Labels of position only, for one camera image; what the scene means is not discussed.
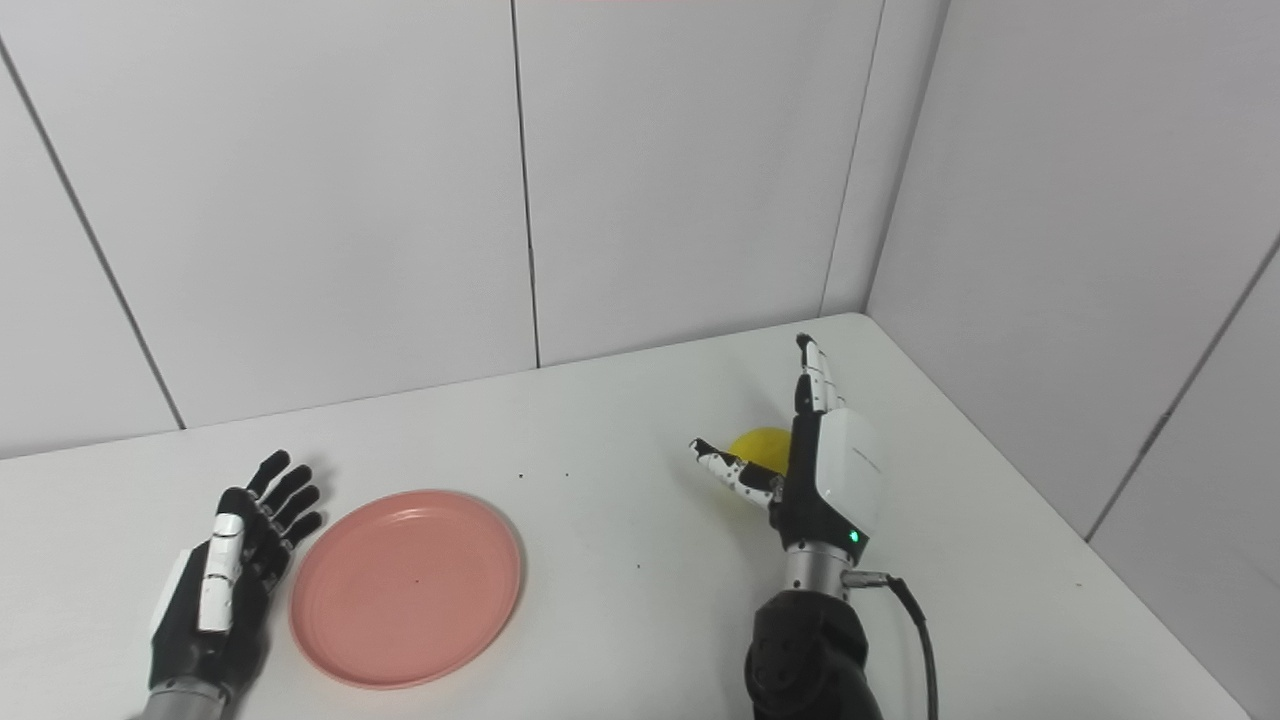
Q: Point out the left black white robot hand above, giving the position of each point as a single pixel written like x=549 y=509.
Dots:
x=225 y=590

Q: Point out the pink plate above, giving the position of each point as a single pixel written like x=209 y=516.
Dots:
x=406 y=588

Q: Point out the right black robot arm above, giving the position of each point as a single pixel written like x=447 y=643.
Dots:
x=810 y=640

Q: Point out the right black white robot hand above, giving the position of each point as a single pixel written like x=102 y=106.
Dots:
x=830 y=470

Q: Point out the yellow lemon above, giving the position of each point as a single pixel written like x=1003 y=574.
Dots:
x=762 y=448

